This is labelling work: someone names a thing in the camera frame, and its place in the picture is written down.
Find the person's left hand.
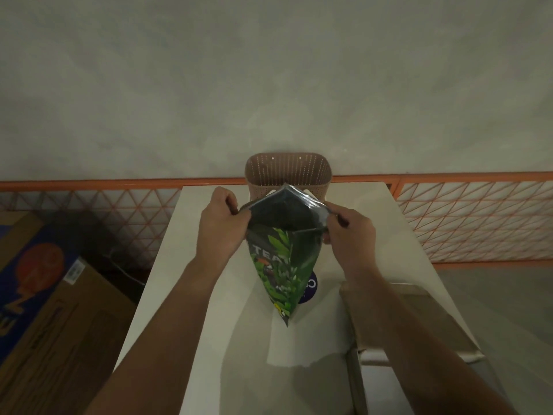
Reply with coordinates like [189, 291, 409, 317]
[194, 186, 253, 281]

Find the person's right hand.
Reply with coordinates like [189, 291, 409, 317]
[321, 201, 389, 286]

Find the green tea pouch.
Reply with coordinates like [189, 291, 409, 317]
[238, 183, 331, 328]

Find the beige fabric storage box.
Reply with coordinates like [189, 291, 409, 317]
[339, 280, 498, 415]

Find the person's left forearm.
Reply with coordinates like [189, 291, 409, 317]
[84, 256, 219, 415]

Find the person's right forearm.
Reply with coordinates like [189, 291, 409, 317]
[345, 274, 519, 415]

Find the round blue sticker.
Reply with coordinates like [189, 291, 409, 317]
[298, 271, 319, 304]

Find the brown perforated plastic basket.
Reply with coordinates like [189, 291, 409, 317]
[245, 152, 334, 203]

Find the orange metal mesh fence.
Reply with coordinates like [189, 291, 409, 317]
[0, 170, 553, 271]

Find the blue printed cardboard carton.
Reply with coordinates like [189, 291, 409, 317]
[0, 211, 137, 415]

